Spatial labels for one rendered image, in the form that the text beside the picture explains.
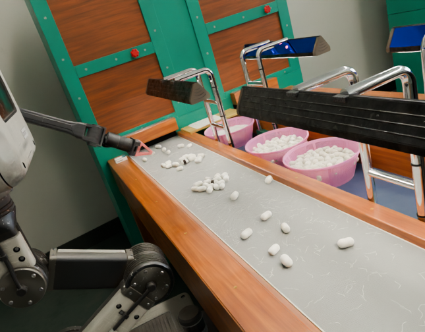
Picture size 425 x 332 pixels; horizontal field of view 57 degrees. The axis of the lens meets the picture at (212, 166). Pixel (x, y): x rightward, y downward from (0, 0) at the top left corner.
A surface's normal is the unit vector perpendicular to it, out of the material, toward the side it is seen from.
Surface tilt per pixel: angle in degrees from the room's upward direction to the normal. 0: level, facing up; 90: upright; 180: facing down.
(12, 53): 90
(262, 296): 0
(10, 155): 81
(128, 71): 90
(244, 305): 0
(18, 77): 90
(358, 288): 0
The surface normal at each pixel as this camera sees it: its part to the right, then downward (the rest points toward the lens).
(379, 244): -0.29, -0.89
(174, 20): 0.41, 0.22
